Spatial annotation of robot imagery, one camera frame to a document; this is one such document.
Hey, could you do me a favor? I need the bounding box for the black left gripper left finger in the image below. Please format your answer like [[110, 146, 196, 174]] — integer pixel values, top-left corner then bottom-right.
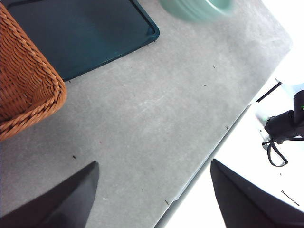
[[0, 161, 100, 228]]

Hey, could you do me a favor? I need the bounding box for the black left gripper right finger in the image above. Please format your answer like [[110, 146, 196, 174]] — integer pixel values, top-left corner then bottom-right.
[[210, 158, 304, 228]]

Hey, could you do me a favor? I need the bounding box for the teal ribbed bowl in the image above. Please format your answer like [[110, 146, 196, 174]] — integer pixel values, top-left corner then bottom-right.
[[158, 0, 236, 23]]

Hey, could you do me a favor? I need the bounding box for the brown wicker basket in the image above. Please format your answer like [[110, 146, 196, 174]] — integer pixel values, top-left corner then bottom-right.
[[0, 2, 68, 142]]

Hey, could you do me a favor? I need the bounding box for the black rectangular tray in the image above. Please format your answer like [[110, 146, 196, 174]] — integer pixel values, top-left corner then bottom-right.
[[7, 0, 160, 82]]

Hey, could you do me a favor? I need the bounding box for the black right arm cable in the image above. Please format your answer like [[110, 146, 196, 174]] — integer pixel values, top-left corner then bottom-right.
[[262, 137, 289, 168]]

